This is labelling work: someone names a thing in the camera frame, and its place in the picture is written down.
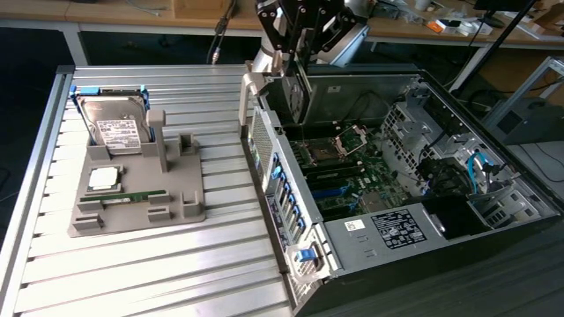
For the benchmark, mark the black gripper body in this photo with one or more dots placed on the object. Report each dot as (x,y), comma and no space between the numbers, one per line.
(310,13)

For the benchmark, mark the graphics card with metal bracket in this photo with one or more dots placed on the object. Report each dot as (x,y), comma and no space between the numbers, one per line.
(288,99)

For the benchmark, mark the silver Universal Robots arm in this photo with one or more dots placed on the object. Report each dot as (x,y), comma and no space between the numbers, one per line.
(352,43)

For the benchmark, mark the wooden box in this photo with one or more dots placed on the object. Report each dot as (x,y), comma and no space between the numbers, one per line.
(200,8)

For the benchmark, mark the orange small box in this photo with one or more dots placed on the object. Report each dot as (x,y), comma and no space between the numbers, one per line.
(440,26)

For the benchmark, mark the white small box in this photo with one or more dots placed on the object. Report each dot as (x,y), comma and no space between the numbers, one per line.
(476,29)

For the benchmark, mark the metal socket cover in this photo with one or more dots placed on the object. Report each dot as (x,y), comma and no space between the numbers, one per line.
(352,138)

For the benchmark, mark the metal disk bay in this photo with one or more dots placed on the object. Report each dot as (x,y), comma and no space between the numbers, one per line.
(409,128)

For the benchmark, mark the black monitor stand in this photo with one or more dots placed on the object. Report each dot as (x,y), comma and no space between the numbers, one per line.
(490,18)

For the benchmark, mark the CPU socket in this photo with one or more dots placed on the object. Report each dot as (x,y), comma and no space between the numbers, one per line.
(322,152)

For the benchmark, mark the black slanted pole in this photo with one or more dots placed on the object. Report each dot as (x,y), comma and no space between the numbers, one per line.
(497,43)

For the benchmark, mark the wooden desk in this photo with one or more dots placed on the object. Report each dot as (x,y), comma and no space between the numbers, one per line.
(88,13)

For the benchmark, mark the black RAM stick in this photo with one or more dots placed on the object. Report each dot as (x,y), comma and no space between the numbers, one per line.
(332,174)

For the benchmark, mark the hard disk in blue caddy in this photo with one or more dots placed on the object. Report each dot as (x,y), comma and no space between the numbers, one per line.
(114,122)

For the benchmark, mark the green motherboard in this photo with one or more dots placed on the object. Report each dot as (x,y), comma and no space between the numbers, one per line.
(374,185)

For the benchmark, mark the blue expansion slot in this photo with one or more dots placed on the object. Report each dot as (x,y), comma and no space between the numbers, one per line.
(328,193)

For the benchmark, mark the brown cardboard box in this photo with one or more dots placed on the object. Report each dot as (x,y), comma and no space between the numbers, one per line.
(550,18)

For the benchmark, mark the black case fan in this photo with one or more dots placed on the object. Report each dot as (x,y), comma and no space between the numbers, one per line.
(442,178)

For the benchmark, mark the grey parts rack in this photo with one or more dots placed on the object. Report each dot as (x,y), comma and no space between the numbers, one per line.
(132,171)

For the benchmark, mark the silver CPU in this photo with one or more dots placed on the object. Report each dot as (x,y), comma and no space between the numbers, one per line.
(102,180)

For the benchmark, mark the green RAM stick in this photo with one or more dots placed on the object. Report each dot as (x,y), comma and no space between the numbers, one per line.
(128,197)

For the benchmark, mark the grey power supply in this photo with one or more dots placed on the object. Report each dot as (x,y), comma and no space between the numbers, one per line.
(382,237)

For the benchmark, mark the blue case latch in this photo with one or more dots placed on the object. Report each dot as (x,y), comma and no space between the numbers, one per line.
(304,256)

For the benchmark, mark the open black PC case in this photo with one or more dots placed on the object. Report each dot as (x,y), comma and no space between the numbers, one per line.
(396,280)

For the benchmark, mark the beige corner bracket post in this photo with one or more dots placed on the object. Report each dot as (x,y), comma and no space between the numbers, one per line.
(246,95)

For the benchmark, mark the grey aluminium frame cabinet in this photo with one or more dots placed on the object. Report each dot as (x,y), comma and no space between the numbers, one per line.
(528,115)

